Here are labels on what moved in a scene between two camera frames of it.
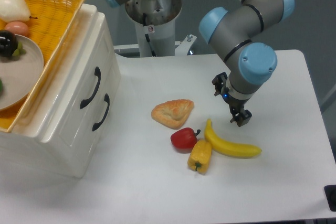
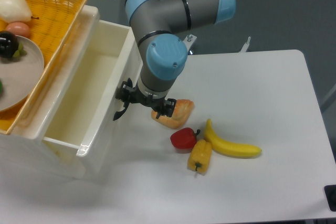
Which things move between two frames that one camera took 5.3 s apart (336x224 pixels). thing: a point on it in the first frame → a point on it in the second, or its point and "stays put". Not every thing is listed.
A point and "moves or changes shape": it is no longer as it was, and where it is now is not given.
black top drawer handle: x=97 y=72 → x=119 y=113
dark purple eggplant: x=8 y=43 stays put
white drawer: x=96 y=64 moves or changes shape
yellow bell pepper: x=199 y=158 stays put
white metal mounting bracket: x=184 y=45 stays put
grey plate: x=21 y=74 stays put
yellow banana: x=229 y=149 stays put
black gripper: x=237 y=105 → x=136 y=96
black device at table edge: x=330 y=192 stays put
